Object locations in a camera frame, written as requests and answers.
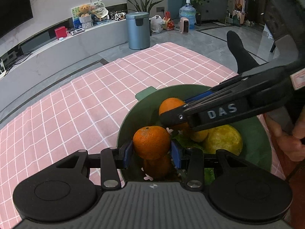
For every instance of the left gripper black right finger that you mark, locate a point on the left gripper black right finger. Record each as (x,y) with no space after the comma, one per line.
(234,187)

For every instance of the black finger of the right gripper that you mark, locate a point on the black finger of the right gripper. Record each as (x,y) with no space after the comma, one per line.
(198,97)

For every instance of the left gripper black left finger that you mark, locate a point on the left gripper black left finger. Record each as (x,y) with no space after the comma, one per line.
(72,186)

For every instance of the small orange mandarin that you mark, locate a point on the small orange mandarin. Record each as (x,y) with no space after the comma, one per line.
(157,168)

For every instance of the person right hand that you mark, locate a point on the person right hand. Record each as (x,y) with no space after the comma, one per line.
(291,145)

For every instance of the black sock foot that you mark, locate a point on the black sock foot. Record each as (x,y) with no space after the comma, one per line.
(245,61)

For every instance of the small orange in bowl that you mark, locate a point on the small orange in bowl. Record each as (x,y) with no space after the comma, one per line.
(199,136)

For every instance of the yellow lemon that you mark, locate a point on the yellow lemon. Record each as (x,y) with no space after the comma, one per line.
(223,137)

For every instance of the pink small heater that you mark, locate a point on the pink small heater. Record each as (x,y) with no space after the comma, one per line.
(184,25)

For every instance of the pink checkered tablecloth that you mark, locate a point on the pink checkered tablecloth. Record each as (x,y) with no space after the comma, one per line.
(86,113)

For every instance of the blue water jug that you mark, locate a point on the blue water jug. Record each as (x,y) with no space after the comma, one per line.
(187,12)

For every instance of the white plastic bag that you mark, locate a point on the white plastic bag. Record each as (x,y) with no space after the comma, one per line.
(156,24)

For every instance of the dark storage cabinet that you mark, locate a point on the dark storage cabinet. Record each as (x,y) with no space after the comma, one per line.
(212,10)

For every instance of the grey-blue pedal trash bin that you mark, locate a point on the grey-blue pedal trash bin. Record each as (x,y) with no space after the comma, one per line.
(138,27)

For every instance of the leafy floor plant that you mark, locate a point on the leafy floor plant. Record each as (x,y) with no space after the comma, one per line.
(143,5)

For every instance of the white wifi router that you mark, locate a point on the white wifi router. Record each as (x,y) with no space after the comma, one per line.
(3,71)

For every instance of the teddy bear plush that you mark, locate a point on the teddy bear plush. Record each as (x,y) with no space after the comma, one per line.
(85,10)

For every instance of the red box on shelf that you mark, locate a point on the red box on shelf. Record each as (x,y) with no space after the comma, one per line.
(60,32)

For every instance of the black wall television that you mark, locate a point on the black wall television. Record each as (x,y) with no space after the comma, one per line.
(14,13)

